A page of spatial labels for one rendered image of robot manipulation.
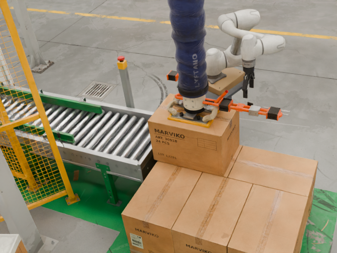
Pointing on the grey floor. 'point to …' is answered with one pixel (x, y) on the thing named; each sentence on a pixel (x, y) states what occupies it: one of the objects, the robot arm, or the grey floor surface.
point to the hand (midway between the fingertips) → (248, 91)
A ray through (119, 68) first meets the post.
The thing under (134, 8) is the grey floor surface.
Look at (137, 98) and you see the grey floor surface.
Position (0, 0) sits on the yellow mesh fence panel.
